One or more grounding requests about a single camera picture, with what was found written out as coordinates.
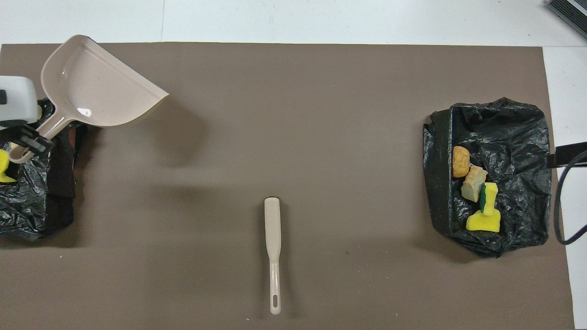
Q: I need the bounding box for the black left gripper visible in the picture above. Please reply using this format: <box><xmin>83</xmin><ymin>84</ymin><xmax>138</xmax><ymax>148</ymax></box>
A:
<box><xmin>0</xmin><ymin>120</ymin><xmax>54</xmax><ymax>153</ymax></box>

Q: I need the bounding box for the yellow green sponge piece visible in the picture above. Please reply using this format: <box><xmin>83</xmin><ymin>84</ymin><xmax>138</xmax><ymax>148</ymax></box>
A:
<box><xmin>0</xmin><ymin>149</ymin><xmax>18</xmax><ymax>183</ymax></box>
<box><xmin>466</xmin><ymin>210</ymin><xmax>501</xmax><ymax>233</ymax></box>
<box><xmin>479</xmin><ymin>182</ymin><xmax>499</xmax><ymax>216</ymax></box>

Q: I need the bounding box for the beige plastic dustpan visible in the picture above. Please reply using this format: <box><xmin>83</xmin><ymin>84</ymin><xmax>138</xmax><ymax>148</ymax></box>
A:
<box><xmin>8</xmin><ymin>34</ymin><xmax>170</xmax><ymax>164</ymax></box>

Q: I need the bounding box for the beige bread chunk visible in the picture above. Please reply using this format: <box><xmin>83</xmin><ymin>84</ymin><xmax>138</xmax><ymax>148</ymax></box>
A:
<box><xmin>461</xmin><ymin>165</ymin><xmax>488</xmax><ymax>203</ymax></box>

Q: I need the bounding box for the brown bread roll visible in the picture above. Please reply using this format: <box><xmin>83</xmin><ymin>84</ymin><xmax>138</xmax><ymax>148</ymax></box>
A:
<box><xmin>452</xmin><ymin>146</ymin><xmax>471</xmax><ymax>179</ymax></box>

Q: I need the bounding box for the beige handled brush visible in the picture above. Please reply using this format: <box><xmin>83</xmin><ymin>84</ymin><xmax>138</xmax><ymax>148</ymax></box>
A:
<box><xmin>264</xmin><ymin>197</ymin><xmax>282</xmax><ymax>315</ymax></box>

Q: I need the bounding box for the black bag lined bin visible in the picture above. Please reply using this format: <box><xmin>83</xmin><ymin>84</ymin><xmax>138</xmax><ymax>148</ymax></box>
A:
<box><xmin>0</xmin><ymin>98</ymin><xmax>89</xmax><ymax>242</ymax></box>
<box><xmin>422</xmin><ymin>97</ymin><xmax>551</xmax><ymax>258</ymax></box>

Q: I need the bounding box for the black ribbed device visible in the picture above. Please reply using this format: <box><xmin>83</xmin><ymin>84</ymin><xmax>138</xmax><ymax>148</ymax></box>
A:
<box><xmin>546</xmin><ymin>0</ymin><xmax>587</xmax><ymax>39</ymax></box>

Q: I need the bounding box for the brown table mat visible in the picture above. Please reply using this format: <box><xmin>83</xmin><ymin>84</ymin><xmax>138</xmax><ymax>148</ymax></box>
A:
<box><xmin>0</xmin><ymin>42</ymin><xmax>576</xmax><ymax>330</ymax></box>

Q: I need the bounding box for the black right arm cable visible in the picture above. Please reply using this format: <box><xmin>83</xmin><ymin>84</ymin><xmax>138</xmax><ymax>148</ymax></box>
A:
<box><xmin>554</xmin><ymin>150</ymin><xmax>587</xmax><ymax>246</ymax></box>

